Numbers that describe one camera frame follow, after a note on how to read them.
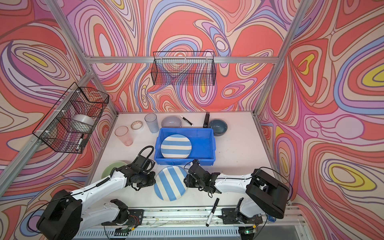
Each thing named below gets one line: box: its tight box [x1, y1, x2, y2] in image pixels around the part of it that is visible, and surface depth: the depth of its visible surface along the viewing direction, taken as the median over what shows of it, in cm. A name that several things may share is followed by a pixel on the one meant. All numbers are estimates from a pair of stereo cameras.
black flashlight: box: [203, 111, 210, 128], surface depth 117 cm
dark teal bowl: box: [208, 119, 228, 137], surface depth 108 cm
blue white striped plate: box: [160, 134, 192, 159], surface depth 97 cm
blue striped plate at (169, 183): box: [154, 165, 188, 202], surface depth 85 cm
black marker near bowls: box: [179, 115, 194, 126], surface depth 117 cm
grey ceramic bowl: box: [161, 116, 182, 128], surface depth 110 cm
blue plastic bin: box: [154, 128, 216, 166], surface depth 98 cm
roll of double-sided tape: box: [131, 120, 143, 130], surface depth 113 cm
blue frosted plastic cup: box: [144, 113, 159, 134], surface depth 105 cm
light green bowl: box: [101, 161, 128, 179], surface depth 86 cm
